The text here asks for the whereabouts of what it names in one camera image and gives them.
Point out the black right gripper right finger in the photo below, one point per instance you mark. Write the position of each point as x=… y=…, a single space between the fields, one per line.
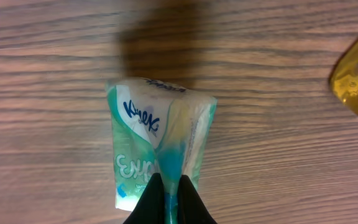
x=191 y=209

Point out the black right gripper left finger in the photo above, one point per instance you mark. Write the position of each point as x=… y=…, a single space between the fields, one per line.
x=150 y=208

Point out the Kleenex tissue pack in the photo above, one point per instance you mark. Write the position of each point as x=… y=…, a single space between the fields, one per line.
x=157 y=127

